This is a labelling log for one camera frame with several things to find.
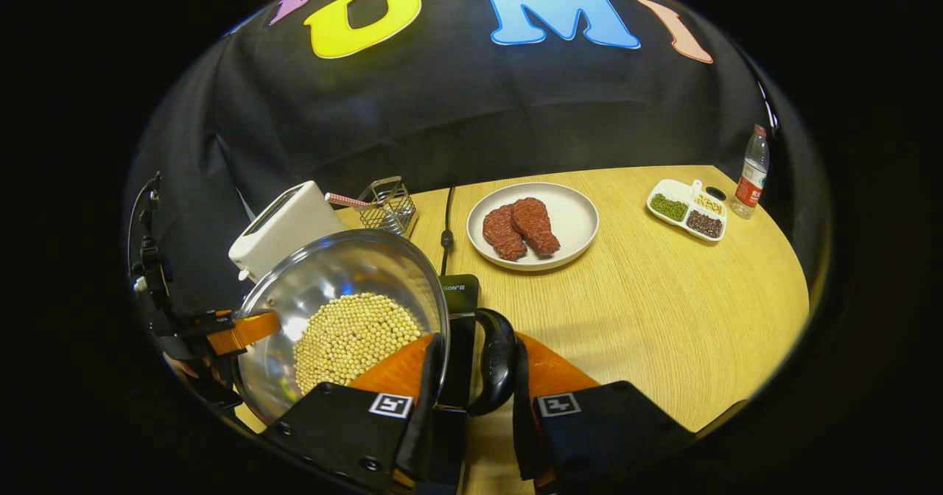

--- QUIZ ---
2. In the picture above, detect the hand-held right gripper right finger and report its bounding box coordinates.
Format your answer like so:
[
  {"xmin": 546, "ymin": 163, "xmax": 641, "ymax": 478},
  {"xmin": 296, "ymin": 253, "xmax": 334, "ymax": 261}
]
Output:
[{"xmin": 512, "ymin": 333, "xmax": 697, "ymax": 490}]

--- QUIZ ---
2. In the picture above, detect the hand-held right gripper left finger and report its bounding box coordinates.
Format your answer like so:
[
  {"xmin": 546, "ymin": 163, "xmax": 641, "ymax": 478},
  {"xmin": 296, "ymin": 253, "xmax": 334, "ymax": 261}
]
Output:
[{"xmin": 262, "ymin": 331, "xmax": 446, "ymax": 492}]

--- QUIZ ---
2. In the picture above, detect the stainless steel pot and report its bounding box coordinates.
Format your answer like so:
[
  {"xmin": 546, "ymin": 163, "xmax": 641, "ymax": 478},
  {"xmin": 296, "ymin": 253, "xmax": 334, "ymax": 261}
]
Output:
[{"xmin": 232, "ymin": 228, "xmax": 520, "ymax": 426}]

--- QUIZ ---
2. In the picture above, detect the black induction cooktop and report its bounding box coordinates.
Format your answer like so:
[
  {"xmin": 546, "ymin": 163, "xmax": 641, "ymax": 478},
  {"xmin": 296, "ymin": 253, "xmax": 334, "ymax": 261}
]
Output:
[{"xmin": 431, "ymin": 274, "xmax": 481, "ymax": 492}]

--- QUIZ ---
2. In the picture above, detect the pile of soybeans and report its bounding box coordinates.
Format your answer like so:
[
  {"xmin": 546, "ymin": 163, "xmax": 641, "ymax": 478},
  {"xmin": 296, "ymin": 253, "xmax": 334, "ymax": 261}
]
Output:
[{"xmin": 292, "ymin": 292, "xmax": 424, "ymax": 396}]

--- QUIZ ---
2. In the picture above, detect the white toaster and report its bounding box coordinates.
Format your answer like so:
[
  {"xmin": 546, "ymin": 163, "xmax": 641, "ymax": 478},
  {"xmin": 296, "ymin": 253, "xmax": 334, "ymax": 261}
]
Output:
[{"xmin": 228, "ymin": 180, "xmax": 348, "ymax": 284}]

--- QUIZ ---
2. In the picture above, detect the raw red steak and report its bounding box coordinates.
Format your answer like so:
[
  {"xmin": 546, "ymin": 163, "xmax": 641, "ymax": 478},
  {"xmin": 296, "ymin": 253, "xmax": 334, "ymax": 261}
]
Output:
[
  {"xmin": 511, "ymin": 197, "xmax": 561, "ymax": 258},
  {"xmin": 483, "ymin": 204, "xmax": 527, "ymax": 261}
]

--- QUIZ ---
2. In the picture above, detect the white round plate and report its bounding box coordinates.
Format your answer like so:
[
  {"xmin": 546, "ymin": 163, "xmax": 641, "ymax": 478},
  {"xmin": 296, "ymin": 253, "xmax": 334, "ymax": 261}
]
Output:
[{"xmin": 466, "ymin": 182, "xmax": 600, "ymax": 272}]

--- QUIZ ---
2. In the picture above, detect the heap of green mung beans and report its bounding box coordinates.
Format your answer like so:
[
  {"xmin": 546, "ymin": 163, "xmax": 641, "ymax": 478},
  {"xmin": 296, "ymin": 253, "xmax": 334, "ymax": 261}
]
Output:
[{"xmin": 650, "ymin": 193, "xmax": 689, "ymax": 222}]

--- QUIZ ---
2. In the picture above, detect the heap of dark red beans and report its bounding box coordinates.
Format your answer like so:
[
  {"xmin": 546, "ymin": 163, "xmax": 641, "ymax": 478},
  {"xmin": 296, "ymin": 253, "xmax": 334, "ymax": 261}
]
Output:
[{"xmin": 687, "ymin": 210, "xmax": 723, "ymax": 239}]

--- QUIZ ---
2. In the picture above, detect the white divided dish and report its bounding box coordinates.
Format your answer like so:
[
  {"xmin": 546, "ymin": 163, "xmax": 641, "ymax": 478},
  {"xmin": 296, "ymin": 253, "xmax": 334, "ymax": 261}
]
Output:
[{"xmin": 647, "ymin": 178, "xmax": 729, "ymax": 243}]

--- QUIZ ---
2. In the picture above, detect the black backdrop cloth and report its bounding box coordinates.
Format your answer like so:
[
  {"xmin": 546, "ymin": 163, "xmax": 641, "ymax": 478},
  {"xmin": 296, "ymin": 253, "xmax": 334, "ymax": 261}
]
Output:
[{"xmin": 125, "ymin": 0, "xmax": 830, "ymax": 319}]

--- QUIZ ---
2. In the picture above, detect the clear plastic water bottle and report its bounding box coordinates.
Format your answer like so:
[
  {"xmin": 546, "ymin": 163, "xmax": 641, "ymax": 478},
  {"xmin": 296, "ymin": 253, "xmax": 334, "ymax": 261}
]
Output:
[{"xmin": 731, "ymin": 124, "xmax": 771, "ymax": 220}]

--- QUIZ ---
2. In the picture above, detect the black power cable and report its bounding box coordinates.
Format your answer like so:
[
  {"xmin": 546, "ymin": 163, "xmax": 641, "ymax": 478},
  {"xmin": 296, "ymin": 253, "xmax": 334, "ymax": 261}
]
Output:
[{"xmin": 439, "ymin": 186, "xmax": 458, "ymax": 276}]

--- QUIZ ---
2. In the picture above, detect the wire mesh basket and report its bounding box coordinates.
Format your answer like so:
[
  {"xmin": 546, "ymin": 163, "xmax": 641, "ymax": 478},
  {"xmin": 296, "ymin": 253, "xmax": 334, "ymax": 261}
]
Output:
[{"xmin": 358, "ymin": 176, "xmax": 418, "ymax": 238}]

